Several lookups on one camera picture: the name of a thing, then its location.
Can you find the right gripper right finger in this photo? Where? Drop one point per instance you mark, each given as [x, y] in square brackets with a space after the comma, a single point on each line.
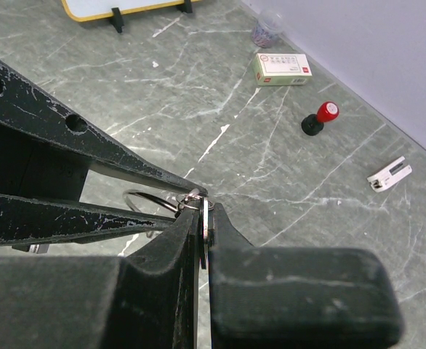
[297, 297]

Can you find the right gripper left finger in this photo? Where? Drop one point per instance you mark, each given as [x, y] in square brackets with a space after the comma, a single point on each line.
[145, 300]

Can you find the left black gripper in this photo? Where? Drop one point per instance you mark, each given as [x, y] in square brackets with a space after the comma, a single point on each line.
[46, 151]

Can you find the metal keyring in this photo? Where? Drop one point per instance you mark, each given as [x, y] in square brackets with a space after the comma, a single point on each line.
[190, 200]

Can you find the black key fob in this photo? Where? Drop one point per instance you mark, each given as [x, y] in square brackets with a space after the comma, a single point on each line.
[203, 231]

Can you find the red black stamp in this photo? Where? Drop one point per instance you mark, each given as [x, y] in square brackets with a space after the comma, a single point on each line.
[314, 123]

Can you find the white plastic clip tool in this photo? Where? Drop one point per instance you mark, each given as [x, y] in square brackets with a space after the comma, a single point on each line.
[390, 175]

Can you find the green white small box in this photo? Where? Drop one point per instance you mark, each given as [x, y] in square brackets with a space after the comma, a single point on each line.
[281, 69]

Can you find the clear plastic cup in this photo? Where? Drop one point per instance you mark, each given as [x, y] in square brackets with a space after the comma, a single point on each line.
[267, 29]

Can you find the small whiteboard with yellow frame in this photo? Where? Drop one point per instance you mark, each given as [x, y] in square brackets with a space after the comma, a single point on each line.
[89, 10]

